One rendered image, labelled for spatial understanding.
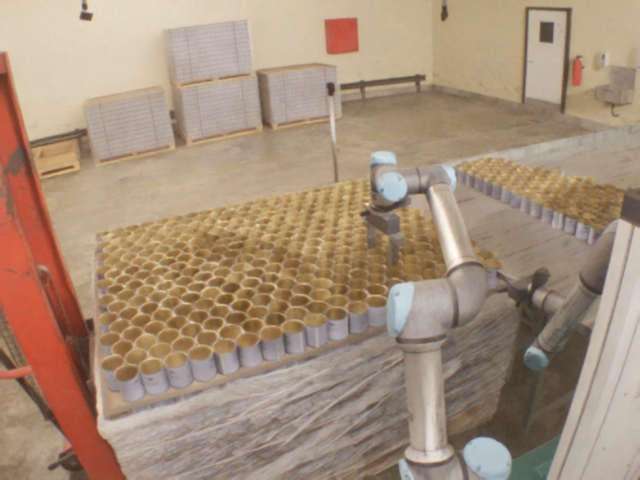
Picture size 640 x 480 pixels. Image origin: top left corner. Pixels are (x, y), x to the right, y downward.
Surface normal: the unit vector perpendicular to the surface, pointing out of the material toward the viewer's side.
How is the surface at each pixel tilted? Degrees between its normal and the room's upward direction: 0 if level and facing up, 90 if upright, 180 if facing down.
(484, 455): 8
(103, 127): 88
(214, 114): 90
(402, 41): 90
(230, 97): 91
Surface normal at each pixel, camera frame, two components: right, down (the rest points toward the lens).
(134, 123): 0.47, 0.37
